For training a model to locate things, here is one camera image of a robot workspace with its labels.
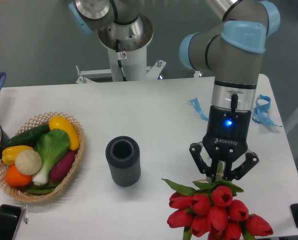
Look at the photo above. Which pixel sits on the woven wicker basket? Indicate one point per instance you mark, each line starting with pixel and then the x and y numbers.
pixel 18 193

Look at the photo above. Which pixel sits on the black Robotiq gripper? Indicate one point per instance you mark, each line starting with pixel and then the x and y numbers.
pixel 225 141

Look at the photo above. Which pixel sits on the blue ribbon strip right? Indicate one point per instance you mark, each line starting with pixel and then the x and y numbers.
pixel 261 111

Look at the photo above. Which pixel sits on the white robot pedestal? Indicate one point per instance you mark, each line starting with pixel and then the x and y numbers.
pixel 124 66

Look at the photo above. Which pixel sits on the blue ribbon strip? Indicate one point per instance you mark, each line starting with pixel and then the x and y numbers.
pixel 261 111
pixel 196 105

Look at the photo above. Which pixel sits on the green cucumber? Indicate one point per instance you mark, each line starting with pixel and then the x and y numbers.
pixel 28 137

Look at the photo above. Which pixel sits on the cream steamed bun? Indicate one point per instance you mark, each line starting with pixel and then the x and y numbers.
pixel 28 162

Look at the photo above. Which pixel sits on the black smartphone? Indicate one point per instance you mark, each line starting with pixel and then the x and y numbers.
pixel 9 221

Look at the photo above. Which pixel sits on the purple sweet potato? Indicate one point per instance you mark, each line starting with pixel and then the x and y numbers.
pixel 61 169

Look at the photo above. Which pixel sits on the dark grey ribbed vase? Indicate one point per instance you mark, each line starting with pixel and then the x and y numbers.
pixel 123 157

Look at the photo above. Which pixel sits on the clear pen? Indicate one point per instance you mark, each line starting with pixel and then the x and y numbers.
pixel 26 214

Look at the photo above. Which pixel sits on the red tulip bouquet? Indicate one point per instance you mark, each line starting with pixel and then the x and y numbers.
pixel 211 209

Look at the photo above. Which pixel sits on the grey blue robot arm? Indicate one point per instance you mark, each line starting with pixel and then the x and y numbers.
pixel 232 51

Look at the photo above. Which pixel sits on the yellow bell pepper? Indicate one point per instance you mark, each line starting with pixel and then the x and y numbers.
pixel 9 154

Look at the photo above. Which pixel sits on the orange fruit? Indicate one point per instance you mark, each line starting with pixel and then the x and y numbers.
pixel 14 178

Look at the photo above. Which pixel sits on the green bok choy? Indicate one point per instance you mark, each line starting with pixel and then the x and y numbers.
pixel 51 147

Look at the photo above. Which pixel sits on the green pea pods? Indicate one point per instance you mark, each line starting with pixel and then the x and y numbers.
pixel 41 190

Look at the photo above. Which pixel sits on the blue ribbon strip left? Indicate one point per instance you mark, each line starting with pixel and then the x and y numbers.
pixel 196 105

